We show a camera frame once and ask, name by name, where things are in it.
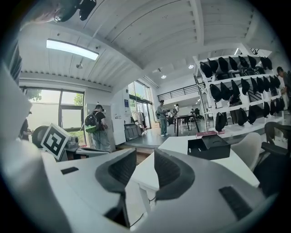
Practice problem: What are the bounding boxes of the clothes rack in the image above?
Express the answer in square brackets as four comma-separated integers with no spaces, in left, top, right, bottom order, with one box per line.
[130,110,147,136]

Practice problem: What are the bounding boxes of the white desk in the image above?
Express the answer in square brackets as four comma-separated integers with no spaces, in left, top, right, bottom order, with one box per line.
[126,134,260,214]

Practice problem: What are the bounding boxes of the red book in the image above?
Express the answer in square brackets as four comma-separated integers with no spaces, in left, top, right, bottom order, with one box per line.
[196,131,219,139]

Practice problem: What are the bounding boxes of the black box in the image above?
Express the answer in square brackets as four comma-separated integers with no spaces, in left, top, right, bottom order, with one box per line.
[187,134,231,161]

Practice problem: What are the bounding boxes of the black table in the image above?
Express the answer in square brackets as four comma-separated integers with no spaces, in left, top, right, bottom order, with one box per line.
[174,114,201,134]

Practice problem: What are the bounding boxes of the long ceiling light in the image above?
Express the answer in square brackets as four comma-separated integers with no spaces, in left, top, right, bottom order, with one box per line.
[46,38,100,61]

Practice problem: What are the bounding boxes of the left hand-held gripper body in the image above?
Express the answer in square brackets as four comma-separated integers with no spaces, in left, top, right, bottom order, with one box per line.
[31,122,80,162]

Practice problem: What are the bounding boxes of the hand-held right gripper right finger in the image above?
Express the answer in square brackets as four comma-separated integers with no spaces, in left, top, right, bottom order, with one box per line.
[134,149,281,233]

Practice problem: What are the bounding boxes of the green and black backpack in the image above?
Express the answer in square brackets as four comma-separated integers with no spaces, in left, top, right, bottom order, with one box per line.
[84,111,101,134]

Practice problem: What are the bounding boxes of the white shell chair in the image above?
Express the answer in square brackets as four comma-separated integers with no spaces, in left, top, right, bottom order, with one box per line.
[230,132,262,172]

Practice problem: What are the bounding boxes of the black office chair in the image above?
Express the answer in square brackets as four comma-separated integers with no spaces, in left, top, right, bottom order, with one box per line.
[252,121,291,198]

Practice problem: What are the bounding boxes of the white shelf rack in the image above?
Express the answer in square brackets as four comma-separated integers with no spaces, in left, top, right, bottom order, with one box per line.
[192,52,288,135]

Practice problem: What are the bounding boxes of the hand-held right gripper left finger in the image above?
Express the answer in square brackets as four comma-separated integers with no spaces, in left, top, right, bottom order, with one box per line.
[41,147,137,233]

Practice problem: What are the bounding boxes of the rows of black bags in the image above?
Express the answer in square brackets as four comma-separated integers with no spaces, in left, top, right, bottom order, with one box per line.
[199,55,286,132]

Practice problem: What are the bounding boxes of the grey storage bin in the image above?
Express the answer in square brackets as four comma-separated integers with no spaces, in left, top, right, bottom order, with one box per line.
[124,124,142,142]

